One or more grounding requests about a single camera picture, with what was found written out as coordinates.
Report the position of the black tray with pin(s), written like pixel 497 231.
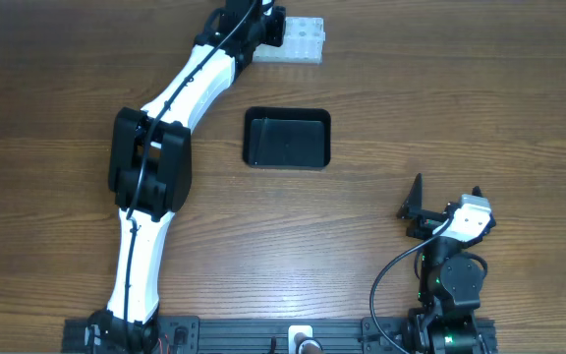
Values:
pixel 293 142

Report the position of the white test tube rack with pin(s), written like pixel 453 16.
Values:
pixel 302 44

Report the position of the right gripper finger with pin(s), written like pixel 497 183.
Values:
pixel 477 192
pixel 413 199

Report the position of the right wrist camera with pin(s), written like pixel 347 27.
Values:
pixel 469 218

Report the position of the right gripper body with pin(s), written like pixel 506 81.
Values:
pixel 425 223

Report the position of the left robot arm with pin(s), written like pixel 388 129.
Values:
pixel 199 83

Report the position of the mounting rail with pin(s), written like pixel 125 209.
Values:
pixel 243 336

